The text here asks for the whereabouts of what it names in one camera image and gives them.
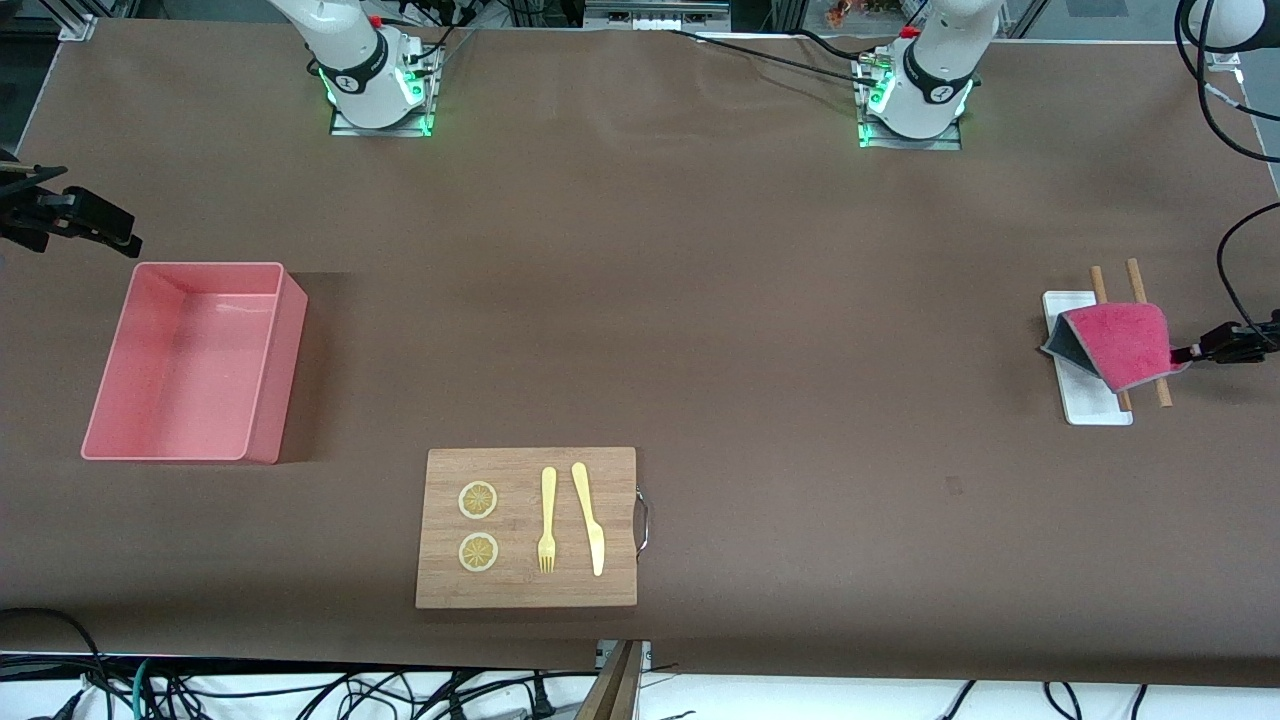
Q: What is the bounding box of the red cloth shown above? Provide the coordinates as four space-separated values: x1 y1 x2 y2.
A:
1040 302 1196 394

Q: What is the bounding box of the white rectangular tray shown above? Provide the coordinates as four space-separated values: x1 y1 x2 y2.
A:
1042 290 1135 427

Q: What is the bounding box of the pink plastic bin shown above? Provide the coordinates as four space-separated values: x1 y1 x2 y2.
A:
80 262 309 466

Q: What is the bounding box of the wooden cutting board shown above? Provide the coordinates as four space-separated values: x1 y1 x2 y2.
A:
415 446 651 609

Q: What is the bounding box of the yellow plastic fork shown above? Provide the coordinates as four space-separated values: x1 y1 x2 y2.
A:
537 466 558 575

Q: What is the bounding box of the yellow plastic knife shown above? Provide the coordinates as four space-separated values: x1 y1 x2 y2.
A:
571 461 606 578

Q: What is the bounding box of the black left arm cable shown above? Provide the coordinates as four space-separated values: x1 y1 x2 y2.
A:
1176 0 1280 331

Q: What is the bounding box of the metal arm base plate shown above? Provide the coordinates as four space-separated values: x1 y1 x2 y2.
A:
858 55 963 151
330 28 443 138

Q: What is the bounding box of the black cable on table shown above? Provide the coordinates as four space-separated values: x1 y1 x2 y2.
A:
668 28 886 91

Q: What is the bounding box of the aluminium frame beam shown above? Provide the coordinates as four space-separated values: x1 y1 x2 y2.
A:
585 0 731 31

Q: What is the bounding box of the wooden post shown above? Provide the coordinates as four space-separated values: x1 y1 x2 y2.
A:
575 640 646 720

